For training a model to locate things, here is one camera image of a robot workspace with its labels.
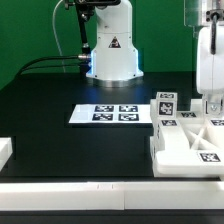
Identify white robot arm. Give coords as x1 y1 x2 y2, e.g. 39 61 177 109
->
86 0 224 115

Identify grey thin cable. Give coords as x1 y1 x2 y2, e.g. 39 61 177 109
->
52 0 67 74

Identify white tag base sheet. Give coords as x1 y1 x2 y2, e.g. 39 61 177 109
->
69 104 152 124

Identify white left wall block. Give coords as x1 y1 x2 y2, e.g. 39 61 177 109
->
0 138 13 171

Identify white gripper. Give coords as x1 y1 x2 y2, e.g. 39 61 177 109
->
196 26 224 115

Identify white chair seat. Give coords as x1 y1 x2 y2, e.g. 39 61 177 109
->
150 99 163 165

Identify white chair back frame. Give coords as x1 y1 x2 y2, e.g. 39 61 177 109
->
151 109 224 178

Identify black cables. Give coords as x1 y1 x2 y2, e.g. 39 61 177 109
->
14 54 92 78

